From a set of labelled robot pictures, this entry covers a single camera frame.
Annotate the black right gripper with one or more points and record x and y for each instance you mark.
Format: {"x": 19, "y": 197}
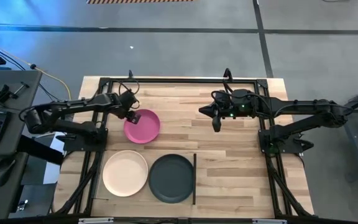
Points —
{"x": 238, "y": 104}

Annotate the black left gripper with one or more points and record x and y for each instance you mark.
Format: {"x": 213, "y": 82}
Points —
{"x": 126, "y": 102}

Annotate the pink plate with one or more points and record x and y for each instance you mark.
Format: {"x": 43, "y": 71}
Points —
{"x": 146, "y": 127}

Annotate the cream plate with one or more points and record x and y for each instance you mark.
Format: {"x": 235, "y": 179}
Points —
{"x": 125, "y": 173}

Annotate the dark grey plate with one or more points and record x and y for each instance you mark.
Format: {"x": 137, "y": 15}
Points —
{"x": 171, "y": 179}

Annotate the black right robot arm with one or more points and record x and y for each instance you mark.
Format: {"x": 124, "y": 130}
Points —
{"x": 306, "y": 105}

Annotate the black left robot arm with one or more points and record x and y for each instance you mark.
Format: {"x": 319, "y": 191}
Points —
{"x": 73, "y": 105}

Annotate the black padded bar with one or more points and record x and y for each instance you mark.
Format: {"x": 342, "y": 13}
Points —
{"x": 40, "y": 150}

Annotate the white paper sheet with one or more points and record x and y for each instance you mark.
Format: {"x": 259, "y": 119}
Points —
{"x": 50, "y": 174}

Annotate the black clamp tool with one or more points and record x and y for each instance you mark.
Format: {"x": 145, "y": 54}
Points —
{"x": 3, "y": 93}

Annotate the black computer mouse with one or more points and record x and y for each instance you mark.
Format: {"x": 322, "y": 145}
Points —
{"x": 3, "y": 171}

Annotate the small silver clip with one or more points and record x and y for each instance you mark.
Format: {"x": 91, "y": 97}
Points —
{"x": 22, "y": 205}

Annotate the black frame clamp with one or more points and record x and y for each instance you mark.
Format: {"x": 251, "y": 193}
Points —
{"x": 227, "y": 74}
{"x": 130, "y": 74}

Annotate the black aluminium frame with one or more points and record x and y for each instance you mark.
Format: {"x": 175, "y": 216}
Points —
{"x": 182, "y": 80}

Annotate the silver metal bracket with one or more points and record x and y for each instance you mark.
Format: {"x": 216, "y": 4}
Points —
{"x": 95, "y": 220}
{"x": 269, "y": 221}

